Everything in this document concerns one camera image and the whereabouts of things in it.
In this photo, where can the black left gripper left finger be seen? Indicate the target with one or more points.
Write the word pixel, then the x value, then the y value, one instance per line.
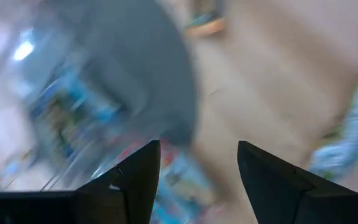
pixel 126 193

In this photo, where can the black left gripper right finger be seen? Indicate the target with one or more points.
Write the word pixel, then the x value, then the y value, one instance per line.
pixel 284 193

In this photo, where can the chocolate chip granola bar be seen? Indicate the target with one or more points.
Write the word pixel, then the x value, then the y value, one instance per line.
pixel 73 115
pixel 182 186

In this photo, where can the peanut butter granola bar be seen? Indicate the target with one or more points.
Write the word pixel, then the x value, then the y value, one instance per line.
pixel 207 28
pixel 353 130

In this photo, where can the round grey woven mat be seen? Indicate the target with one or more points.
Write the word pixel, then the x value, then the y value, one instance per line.
pixel 129 62

